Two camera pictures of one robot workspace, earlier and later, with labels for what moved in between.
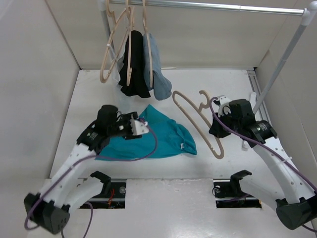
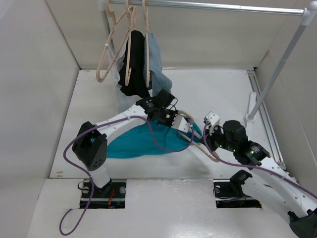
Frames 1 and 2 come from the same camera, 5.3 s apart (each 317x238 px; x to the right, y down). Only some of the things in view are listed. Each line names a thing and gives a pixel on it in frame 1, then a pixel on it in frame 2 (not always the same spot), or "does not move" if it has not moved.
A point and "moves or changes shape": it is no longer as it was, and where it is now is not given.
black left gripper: [128, 118] to [170, 124]
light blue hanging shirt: [162, 86] does not move
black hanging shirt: [138, 86] does not move
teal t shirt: [174, 139] moves or changes shape
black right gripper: [216, 130] to [208, 138]
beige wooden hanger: [200, 109] to [198, 136]
